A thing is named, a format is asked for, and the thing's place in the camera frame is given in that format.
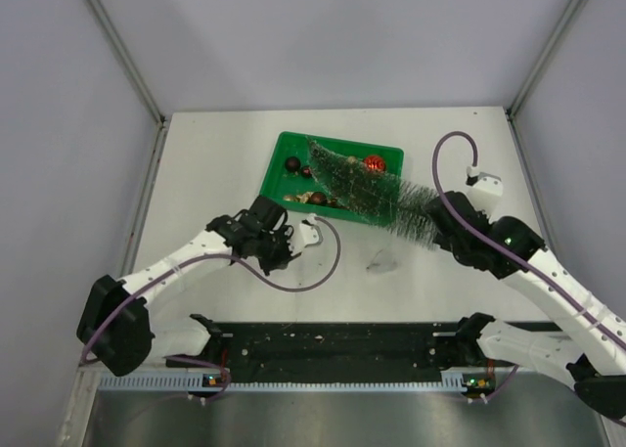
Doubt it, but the green plastic tray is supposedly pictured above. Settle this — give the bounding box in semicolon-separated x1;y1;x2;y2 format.
259;131;404;223

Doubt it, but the clear battery box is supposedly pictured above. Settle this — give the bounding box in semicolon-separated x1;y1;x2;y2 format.
366;252;398;274

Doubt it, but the large brown matte bauble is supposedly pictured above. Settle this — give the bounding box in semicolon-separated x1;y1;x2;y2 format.
284;156;301;173

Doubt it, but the small green christmas tree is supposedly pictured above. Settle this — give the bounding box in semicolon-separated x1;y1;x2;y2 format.
307;138;437;249

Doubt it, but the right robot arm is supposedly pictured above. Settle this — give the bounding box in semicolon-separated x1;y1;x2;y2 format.
425;192;625;422

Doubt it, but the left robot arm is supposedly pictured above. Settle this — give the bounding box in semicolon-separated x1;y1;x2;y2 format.
76;196;322;377

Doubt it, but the gold ribbed ornament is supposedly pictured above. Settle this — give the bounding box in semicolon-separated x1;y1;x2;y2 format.
296;192;313;203

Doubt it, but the brown bauble near front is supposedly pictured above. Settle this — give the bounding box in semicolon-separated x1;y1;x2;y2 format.
310;192;328;206

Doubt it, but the large red glitter bauble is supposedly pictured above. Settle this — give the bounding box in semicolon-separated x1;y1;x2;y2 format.
363;155;386;172

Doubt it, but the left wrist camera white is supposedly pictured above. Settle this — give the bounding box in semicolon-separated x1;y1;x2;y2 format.
291;213;323;252

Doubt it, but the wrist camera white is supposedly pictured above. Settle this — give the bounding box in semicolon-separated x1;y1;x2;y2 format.
291;213;323;252
466;165;504;216

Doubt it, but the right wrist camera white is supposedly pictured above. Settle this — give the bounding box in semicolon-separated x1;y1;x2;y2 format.
466;165;504;216

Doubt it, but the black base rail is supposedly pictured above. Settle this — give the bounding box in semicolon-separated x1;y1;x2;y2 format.
165;320;514;382

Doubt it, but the white cable duct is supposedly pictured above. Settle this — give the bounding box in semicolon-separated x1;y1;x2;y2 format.
100;366;495;394

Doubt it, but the right aluminium frame post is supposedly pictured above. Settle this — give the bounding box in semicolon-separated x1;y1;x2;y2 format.
506;0;588;122

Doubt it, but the aluminium frame post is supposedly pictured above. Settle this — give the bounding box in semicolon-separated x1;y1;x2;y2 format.
506;0;588;122
83;0;165;125

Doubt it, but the left aluminium frame post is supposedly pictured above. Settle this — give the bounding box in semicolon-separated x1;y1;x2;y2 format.
83;0;165;125

